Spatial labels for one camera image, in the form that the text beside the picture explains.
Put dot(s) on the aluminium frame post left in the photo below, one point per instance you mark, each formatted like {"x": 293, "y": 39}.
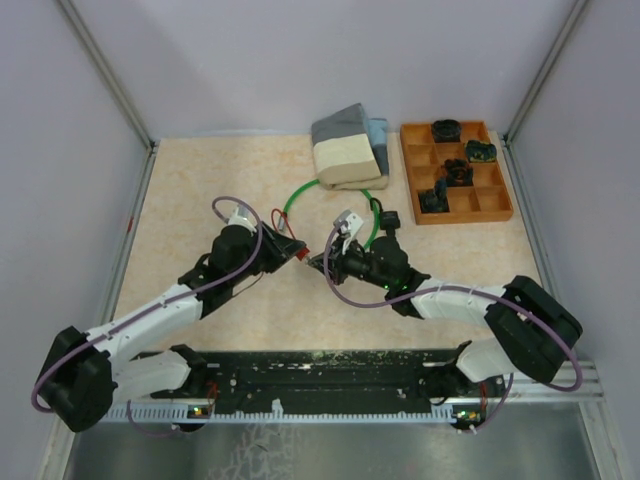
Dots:
{"x": 104, "y": 70}

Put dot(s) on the dark rolled item middle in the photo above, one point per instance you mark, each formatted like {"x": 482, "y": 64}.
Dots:
{"x": 458, "y": 173}

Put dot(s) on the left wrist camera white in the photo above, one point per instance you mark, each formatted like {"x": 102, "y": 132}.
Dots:
{"x": 241, "y": 217}

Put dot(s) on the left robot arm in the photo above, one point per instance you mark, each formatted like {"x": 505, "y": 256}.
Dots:
{"x": 85, "y": 373}

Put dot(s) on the black Kaijing padlock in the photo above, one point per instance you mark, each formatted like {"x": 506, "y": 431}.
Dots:
{"x": 387, "y": 221}

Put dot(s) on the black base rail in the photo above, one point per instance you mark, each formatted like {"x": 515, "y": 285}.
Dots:
{"x": 334, "y": 382}

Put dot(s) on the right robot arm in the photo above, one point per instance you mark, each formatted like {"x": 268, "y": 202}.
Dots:
{"x": 531, "y": 332}

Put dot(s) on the dark rolled item lower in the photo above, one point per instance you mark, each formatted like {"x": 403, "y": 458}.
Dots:
{"x": 434, "y": 200}

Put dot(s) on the green cable lock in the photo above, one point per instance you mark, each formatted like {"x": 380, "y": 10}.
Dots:
{"x": 302, "y": 189}

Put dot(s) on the wooden compartment tray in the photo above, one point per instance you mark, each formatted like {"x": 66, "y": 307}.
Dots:
{"x": 487, "y": 200}

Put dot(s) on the aluminium frame post right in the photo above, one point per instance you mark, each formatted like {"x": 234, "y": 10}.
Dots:
{"x": 577, "y": 12}

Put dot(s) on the dark rolled item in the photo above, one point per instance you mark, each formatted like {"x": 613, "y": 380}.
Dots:
{"x": 480, "y": 152}
{"x": 458, "y": 173}
{"x": 446, "y": 131}
{"x": 434, "y": 200}

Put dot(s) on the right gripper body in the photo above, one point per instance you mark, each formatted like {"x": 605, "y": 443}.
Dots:
{"x": 357, "y": 263}

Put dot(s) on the dark rolled item top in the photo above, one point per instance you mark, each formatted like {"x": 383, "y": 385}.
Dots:
{"x": 446, "y": 131}

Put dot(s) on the dark rolled item right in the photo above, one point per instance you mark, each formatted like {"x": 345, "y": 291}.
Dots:
{"x": 480, "y": 152}

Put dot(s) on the aluminium frame post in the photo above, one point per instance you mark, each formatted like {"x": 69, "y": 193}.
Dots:
{"x": 104, "y": 70}
{"x": 577, "y": 12}

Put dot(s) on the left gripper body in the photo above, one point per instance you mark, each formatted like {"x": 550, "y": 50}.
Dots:
{"x": 260, "y": 264}

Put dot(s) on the folded grey beige cloth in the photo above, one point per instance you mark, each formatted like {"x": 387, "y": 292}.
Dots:
{"x": 350, "y": 150}

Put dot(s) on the red cable seal lock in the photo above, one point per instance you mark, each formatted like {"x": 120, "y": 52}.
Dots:
{"x": 280, "y": 222}

